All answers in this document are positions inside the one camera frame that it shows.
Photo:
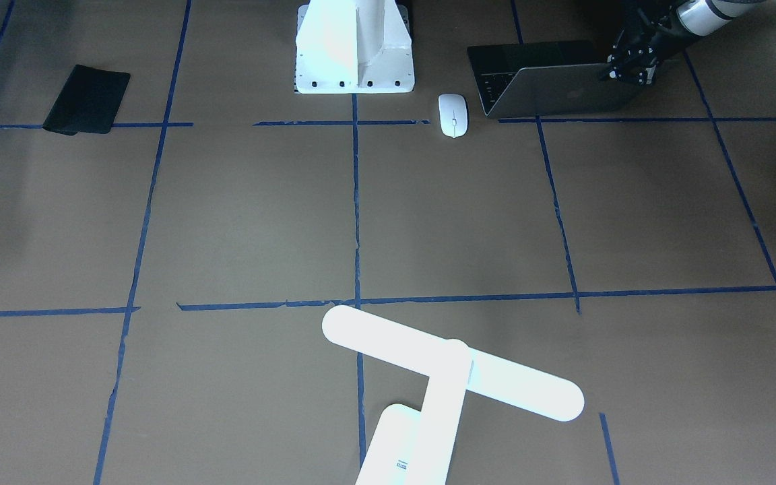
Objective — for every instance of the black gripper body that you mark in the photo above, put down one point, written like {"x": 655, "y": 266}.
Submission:
{"x": 659, "y": 35}

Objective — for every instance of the grey laptop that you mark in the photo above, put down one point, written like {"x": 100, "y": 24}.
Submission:
{"x": 546, "y": 78}

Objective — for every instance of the black mouse pad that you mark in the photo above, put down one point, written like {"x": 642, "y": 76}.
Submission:
{"x": 88, "y": 102}

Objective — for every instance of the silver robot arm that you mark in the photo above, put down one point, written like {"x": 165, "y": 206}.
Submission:
{"x": 700, "y": 18}

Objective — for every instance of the white computer mouse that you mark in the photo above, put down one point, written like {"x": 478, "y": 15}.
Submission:
{"x": 453, "y": 115}

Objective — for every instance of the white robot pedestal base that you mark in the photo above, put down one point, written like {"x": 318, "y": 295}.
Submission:
{"x": 354, "y": 47}

